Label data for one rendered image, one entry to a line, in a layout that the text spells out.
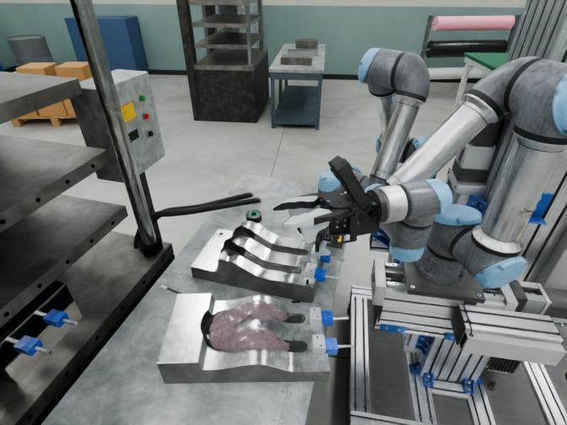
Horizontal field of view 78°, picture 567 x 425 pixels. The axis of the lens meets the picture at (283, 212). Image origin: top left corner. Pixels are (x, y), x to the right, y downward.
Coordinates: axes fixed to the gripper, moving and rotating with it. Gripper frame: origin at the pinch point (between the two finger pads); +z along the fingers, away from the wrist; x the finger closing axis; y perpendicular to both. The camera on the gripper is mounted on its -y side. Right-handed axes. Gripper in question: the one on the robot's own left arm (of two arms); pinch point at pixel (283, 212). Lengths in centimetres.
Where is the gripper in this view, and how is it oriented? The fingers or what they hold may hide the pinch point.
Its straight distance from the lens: 65.3
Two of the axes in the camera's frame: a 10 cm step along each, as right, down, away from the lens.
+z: -9.6, 1.6, -2.3
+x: -2.7, -4.3, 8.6
